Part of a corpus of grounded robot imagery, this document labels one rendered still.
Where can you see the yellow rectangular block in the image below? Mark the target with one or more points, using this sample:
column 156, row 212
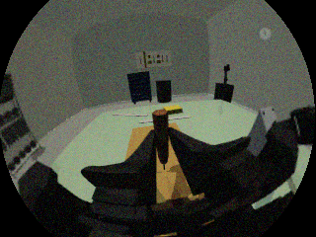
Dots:
column 173, row 110

